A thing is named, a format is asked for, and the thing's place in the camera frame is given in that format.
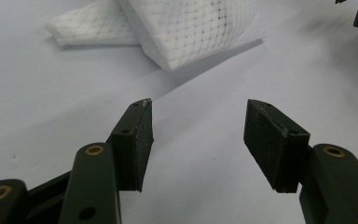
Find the white quilted cloth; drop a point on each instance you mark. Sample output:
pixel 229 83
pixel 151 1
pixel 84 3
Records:
pixel 183 31

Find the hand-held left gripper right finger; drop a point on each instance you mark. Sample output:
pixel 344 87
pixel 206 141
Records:
pixel 270 146

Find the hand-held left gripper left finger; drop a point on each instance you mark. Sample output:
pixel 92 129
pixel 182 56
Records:
pixel 130 149

